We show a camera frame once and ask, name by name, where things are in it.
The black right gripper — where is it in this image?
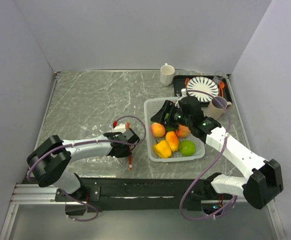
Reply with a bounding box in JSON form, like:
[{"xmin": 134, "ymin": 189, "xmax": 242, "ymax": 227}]
[{"xmin": 150, "ymin": 99, "xmax": 193, "ymax": 130}]

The clear zip bag orange zipper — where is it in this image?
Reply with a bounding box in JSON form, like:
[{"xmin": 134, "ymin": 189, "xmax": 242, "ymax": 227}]
[{"xmin": 75, "ymin": 122, "xmax": 133, "ymax": 170}]

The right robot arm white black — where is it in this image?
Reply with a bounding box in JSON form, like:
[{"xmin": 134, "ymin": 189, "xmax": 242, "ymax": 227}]
[{"xmin": 150, "ymin": 96, "xmax": 284, "ymax": 210}]

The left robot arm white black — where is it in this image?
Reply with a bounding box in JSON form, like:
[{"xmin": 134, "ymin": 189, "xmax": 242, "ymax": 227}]
[{"xmin": 26, "ymin": 128, "xmax": 140, "ymax": 201}]

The white plastic perforated basket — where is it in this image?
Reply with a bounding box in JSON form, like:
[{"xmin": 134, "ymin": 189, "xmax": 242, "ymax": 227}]
[{"xmin": 143, "ymin": 96, "xmax": 206, "ymax": 163}]

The peach left in basket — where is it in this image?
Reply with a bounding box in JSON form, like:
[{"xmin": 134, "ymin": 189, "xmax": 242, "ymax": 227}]
[{"xmin": 150, "ymin": 122, "xmax": 166, "ymax": 138}]

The peach in basket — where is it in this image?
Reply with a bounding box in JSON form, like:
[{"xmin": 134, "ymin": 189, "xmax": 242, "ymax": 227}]
[
  {"xmin": 150, "ymin": 122, "xmax": 166, "ymax": 138},
  {"xmin": 175, "ymin": 124, "xmax": 191, "ymax": 138}
]

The orange yellow mango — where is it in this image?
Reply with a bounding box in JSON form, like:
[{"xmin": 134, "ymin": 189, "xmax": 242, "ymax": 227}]
[{"xmin": 165, "ymin": 131, "xmax": 180, "ymax": 152}]

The peach right in basket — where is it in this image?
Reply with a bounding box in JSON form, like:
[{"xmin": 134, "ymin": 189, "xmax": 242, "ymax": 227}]
[{"xmin": 175, "ymin": 124, "xmax": 191, "ymax": 138}]

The yellow bell pepper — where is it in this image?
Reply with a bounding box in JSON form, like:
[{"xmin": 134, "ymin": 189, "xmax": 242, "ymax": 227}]
[{"xmin": 153, "ymin": 140, "xmax": 172, "ymax": 159}]

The black rectangular tray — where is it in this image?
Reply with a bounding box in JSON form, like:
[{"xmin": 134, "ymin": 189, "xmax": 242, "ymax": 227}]
[{"xmin": 172, "ymin": 75, "xmax": 233, "ymax": 107}]

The green apple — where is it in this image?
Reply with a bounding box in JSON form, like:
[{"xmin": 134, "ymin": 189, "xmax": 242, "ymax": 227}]
[{"xmin": 179, "ymin": 140, "xmax": 197, "ymax": 157}]

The orange plastic fork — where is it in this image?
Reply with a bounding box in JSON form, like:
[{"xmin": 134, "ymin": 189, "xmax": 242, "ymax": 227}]
[{"xmin": 184, "ymin": 77, "xmax": 190, "ymax": 93}]

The white ceramic mug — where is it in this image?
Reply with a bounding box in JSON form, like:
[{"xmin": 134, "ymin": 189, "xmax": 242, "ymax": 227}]
[{"xmin": 160, "ymin": 63, "xmax": 175, "ymax": 87}]

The black white striped plate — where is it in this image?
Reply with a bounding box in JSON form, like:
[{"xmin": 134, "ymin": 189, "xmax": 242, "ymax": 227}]
[{"xmin": 186, "ymin": 76, "xmax": 219, "ymax": 103}]

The beige mug purple inside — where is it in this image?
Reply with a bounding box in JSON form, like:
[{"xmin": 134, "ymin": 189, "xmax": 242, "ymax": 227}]
[{"xmin": 205, "ymin": 96, "xmax": 232, "ymax": 120}]

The orange plastic spoon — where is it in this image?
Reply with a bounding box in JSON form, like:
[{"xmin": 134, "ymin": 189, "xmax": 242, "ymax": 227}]
[{"xmin": 219, "ymin": 81, "xmax": 225, "ymax": 97}]

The clear glass cup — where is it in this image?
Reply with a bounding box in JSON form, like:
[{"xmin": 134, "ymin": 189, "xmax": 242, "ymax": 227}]
[{"xmin": 212, "ymin": 71, "xmax": 225, "ymax": 85}]

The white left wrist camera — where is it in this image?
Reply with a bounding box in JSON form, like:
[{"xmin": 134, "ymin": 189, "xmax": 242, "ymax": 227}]
[{"xmin": 111, "ymin": 120, "xmax": 127, "ymax": 133}]

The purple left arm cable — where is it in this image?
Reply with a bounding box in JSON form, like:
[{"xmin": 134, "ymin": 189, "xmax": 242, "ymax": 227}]
[{"xmin": 26, "ymin": 115, "xmax": 147, "ymax": 223}]

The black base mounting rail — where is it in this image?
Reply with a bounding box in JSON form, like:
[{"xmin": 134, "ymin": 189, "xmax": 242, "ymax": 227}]
[{"xmin": 54, "ymin": 178, "xmax": 233, "ymax": 216}]

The aluminium extrusion frame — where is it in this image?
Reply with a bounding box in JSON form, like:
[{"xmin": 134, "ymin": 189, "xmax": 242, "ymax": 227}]
[{"xmin": 0, "ymin": 70, "xmax": 96, "ymax": 240}]

